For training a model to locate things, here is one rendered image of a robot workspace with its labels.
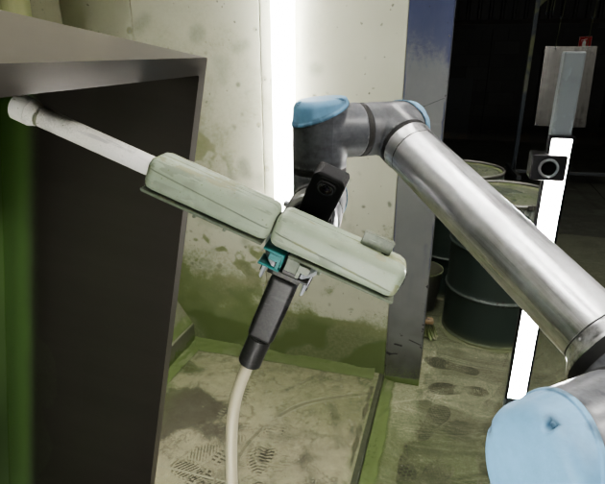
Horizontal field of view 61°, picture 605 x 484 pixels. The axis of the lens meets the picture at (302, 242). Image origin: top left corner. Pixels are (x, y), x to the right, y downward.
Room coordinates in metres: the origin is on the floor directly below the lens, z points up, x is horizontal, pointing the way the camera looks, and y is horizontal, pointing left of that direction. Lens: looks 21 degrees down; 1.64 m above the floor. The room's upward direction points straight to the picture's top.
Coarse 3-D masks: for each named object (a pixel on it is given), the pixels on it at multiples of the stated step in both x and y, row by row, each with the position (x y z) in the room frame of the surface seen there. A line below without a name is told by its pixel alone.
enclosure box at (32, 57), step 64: (0, 64) 0.40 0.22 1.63; (64, 64) 0.47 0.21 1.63; (128, 64) 0.58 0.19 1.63; (192, 64) 0.76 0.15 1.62; (0, 128) 0.88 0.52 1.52; (128, 128) 0.84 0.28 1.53; (192, 128) 0.79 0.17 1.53; (0, 192) 0.88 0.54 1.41; (64, 192) 0.86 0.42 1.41; (128, 192) 0.84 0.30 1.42; (0, 256) 0.88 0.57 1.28; (64, 256) 0.87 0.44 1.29; (128, 256) 0.84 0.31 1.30; (0, 320) 0.88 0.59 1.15; (64, 320) 0.87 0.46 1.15; (128, 320) 0.85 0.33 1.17; (0, 384) 0.88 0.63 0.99; (64, 384) 0.88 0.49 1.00; (128, 384) 0.85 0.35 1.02; (0, 448) 0.89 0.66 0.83; (64, 448) 0.88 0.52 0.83; (128, 448) 0.85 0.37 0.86
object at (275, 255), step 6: (270, 240) 0.55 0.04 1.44; (264, 246) 0.53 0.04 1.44; (270, 246) 0.54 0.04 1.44; (276, 246) 0.54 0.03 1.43; (276, 252) 0.53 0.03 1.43; (282, 252) 0.53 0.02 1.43; (288, 252) 0.56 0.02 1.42; (264, 258) 0.54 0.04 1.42; (270, 258) 0.53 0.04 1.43; (276, 258) 0.53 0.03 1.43; (282, 258) 0.53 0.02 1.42; (264, 264) 0.53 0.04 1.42; (270, 264) 0.53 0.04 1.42; (276, 264) 0.53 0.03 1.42; (276, 270) 0.53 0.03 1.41
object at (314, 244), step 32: (64, 128) 0.58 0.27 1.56; (128, 160) 0.57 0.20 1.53; (160, 160) 0.55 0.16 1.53; (160, 192) 0.55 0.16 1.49; (192, 192) 0.54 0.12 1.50; (224, 192) 0.54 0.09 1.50; (256, 192) 0.56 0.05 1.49; (224, 224) 0.54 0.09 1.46; (256, 224) 0.53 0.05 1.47; (288, 224) 0.52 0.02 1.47; (320, 224) 0.54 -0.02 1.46; (288, 256) 0.53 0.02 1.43; (320, 256) 0.52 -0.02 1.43; (352, 256) 0.51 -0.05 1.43; (384, 256) 0.52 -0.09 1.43; (288, 288) 0.53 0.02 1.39; (384, 288) 0.50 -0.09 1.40; (256, 320) 0.54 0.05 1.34; (256, 352) 0.54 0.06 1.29
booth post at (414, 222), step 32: (416, 0) 2.27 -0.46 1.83; (448, 0) 2.23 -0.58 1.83; (416, 32) 2.27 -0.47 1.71; (448, 32) 2.23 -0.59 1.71; (416, 64) 2.26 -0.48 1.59; (448, 64) 2.23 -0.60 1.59; (416, 96) 2.26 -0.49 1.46; (416, 224) 2.25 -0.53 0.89; (416, 256) 2.24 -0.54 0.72; (416, 288) 2.24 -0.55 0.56; (416, 320) 2.24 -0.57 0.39; (416, 352) 2.23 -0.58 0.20; (416, 384) 2.23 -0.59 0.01
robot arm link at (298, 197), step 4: (304, 188) 0.78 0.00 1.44; (300, 192) 0.76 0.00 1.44; (304, 192) 0.75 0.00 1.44; (296, 196) 0.75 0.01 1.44; (300, 196) 0.74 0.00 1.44; (292, 200) 0.75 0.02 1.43; (296, 200) 0.74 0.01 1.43; (300, 200) 0.74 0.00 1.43; (284, 204) 0.77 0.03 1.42; (288, 204) 0.75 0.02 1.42; (292, 204) 0.74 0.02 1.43; (284, 208) 0.75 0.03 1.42; (336, 208) 0.74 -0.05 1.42; (340, 208) 0.76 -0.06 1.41; (336, 212) 0.73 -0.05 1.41; (340, 212) 0.75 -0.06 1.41; (332, 216) 0.73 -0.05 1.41; (336, 216) 0.73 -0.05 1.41; (340, 216) 0.75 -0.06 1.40; (336, 220) 0.73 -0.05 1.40; (340, 220) 0.74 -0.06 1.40; (336, 224) 0.73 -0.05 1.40; (340, 224) 0.74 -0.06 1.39
